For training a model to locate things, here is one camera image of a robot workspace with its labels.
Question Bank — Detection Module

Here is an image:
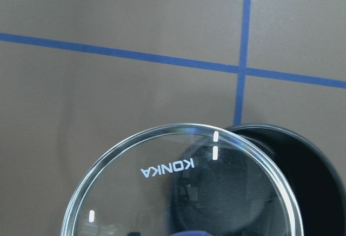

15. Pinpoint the glass pot lid blue knob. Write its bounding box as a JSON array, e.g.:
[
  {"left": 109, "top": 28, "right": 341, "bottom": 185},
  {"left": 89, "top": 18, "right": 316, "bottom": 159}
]
[{"left": 61, "top": 123, "right": 304, "bottom": 235}]

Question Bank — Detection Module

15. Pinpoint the dark blue saucepan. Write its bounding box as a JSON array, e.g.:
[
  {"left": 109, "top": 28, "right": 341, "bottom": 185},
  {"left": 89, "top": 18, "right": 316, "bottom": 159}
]
[{"left": 227, "top": 123, "right": 345, "bottom": 235}]

